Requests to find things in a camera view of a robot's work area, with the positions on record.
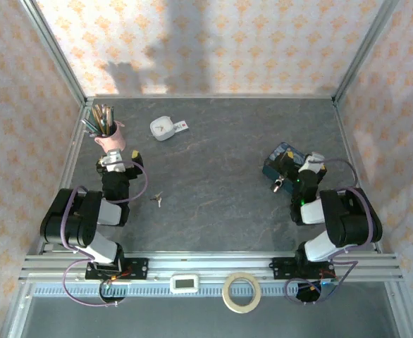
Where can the white tag with red print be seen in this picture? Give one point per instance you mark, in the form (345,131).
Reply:
(180,126)

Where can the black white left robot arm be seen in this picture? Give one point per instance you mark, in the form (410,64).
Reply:
(69,218)

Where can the aluminium frame post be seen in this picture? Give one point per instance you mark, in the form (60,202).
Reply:
(365,49)
(55,53)

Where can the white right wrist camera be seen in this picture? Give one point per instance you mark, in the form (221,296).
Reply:
(312,162)

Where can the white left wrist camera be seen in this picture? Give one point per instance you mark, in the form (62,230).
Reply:
(110,160)

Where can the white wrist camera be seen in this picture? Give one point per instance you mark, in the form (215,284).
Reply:
(312,162)
(110,160)

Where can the white digital timer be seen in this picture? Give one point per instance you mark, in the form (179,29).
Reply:
(184,283)

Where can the brass key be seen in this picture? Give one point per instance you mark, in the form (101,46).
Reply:
(155,197)

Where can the silver key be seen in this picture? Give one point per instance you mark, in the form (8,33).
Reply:
(159,202)

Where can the teal metal box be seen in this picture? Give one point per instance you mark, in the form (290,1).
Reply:
(284,155)

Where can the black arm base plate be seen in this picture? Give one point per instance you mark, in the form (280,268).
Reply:
(284,268)
(136,268)

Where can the pink cup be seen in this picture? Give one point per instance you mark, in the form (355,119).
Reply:
(115,139)

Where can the roll of masking tape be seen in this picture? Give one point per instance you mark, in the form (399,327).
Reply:
(229,299)

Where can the aluminium mounting rail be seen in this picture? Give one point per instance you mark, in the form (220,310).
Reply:
(206,262)

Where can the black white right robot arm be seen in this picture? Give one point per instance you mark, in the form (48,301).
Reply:
(351,218)

